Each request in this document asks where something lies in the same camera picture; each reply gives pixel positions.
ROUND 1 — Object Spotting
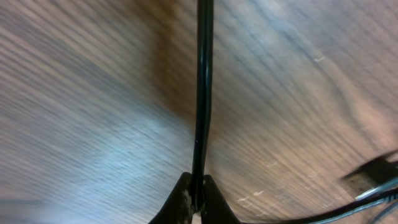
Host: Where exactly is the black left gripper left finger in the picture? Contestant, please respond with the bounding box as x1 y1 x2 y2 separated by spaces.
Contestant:
149 172 193 224

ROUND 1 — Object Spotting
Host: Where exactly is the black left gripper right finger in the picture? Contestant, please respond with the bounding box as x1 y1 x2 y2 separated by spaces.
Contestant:
201 175 241 224

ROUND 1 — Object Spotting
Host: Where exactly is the black cable bundle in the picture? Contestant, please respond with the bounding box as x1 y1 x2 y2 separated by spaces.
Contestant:
190 0 398 224

